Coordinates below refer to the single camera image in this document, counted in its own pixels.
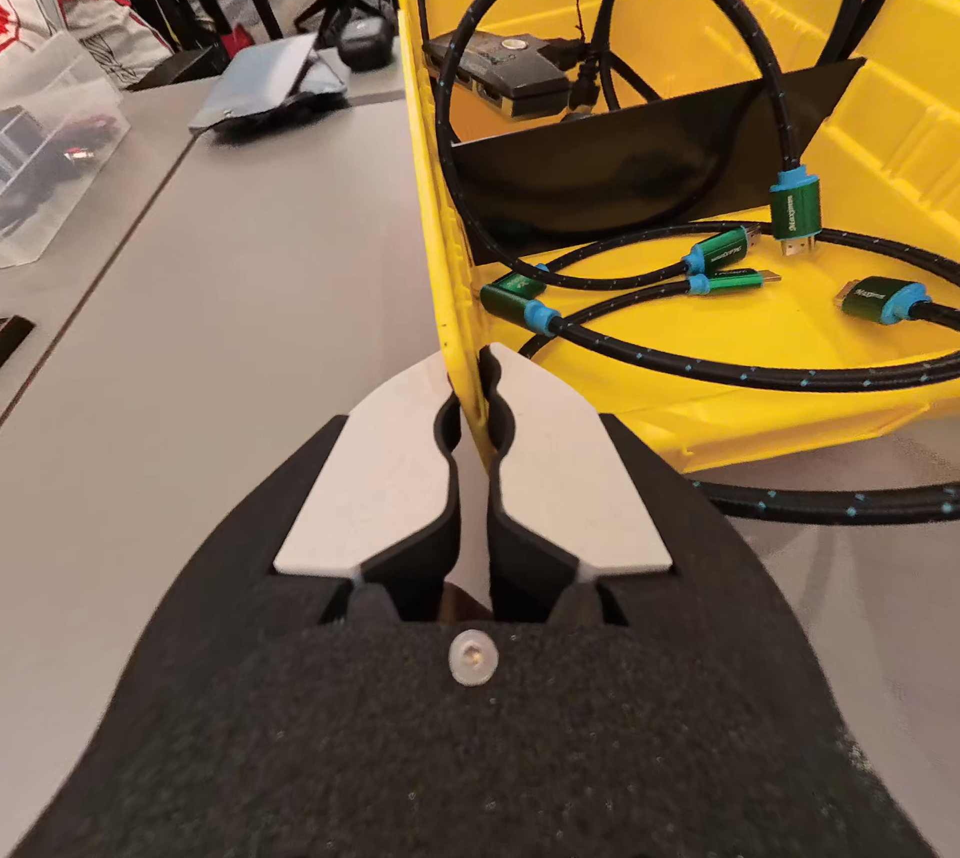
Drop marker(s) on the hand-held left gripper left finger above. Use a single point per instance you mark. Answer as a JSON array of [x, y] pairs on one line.
[[360, 490]]

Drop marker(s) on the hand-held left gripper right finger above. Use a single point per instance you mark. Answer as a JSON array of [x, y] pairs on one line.
[[577, 490]]

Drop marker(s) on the grey hdmi switch box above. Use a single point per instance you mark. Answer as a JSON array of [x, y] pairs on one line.
[[525, 74]]

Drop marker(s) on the yellow plastic bin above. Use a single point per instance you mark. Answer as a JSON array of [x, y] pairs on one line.
[[900, 145]]

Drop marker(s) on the grey desk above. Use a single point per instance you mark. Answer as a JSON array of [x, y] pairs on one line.
[[225, 310]]

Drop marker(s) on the black divider panel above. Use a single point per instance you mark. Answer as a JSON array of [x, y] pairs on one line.
[[637, 160]]

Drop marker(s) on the black flat object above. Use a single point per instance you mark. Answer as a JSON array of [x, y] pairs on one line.
[[15, 340]]

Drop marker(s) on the grey flat pouch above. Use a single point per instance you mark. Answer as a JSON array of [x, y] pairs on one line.
[[262, 77]]

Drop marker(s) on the clear plastic organizer box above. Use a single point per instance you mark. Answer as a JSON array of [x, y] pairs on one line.
[[45, 197]]

